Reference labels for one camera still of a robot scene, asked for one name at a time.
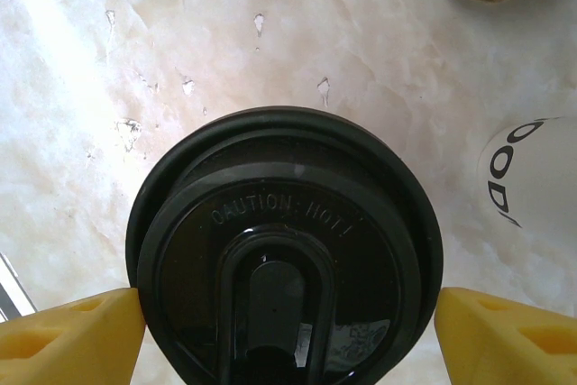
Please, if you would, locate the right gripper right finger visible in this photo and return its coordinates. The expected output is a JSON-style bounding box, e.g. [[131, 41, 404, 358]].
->
[[431, 286, 577, 385]]

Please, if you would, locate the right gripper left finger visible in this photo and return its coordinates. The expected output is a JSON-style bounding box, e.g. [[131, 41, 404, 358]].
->
[[0, 288, 148, 385]]

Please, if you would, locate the black plastic cup lid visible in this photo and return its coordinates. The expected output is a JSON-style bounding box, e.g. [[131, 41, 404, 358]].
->
[[136, 162, 436, 385]]

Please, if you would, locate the stack of white paper cups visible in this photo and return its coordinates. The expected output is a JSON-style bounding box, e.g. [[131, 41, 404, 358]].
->
[[477, 116, 577, 231]]

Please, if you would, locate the black round lid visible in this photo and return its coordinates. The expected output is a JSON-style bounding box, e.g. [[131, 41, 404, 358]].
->
[[125, 106, 442, 385]]

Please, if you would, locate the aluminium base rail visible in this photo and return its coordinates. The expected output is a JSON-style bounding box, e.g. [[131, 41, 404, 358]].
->
[[0, 252, 37, 319]]

